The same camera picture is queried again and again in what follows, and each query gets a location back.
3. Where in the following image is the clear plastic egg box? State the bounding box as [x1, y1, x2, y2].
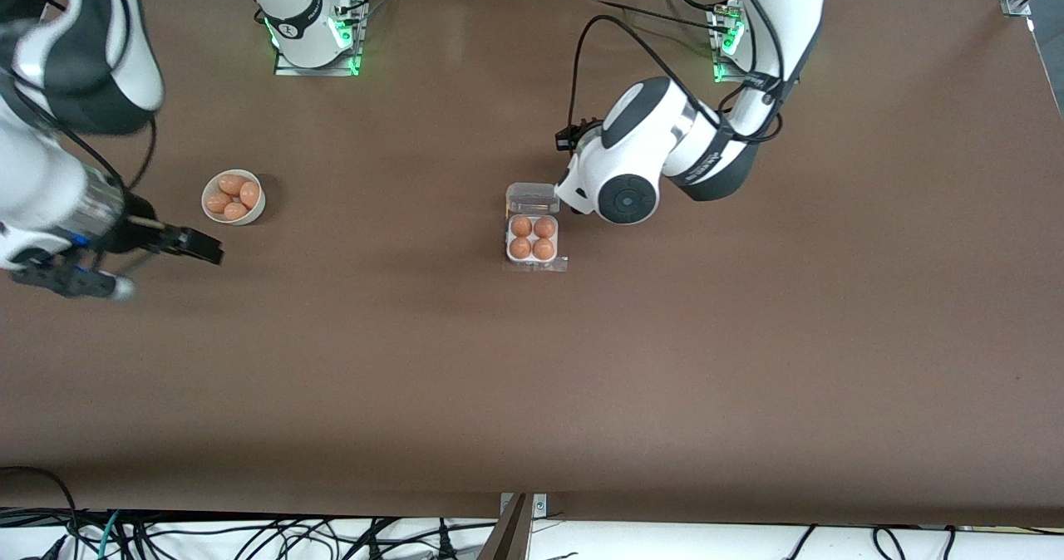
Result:
[504, 182, 562, 264]

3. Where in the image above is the white round bowl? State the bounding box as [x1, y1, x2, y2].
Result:
[201, 169, 267, 227]

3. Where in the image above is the large table cover mat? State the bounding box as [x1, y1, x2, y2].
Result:
[0, 0, 1064, 529]

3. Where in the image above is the dark support beam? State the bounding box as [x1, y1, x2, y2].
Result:
[476, 494, 534, 560]

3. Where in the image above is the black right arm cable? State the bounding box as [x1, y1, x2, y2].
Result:
[0, 66, 160, 212]

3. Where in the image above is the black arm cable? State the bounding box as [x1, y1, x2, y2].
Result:
[567, 0, 788, 147]
[0, 66, 160, 212]

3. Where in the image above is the teal cable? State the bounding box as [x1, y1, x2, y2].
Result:
[96, 509, 125, 560]

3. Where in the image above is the silver table edge bracket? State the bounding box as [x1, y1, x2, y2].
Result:
[498, 493, 549, 518]

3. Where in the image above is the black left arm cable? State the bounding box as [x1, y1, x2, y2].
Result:
[567, 0, 788, 147]

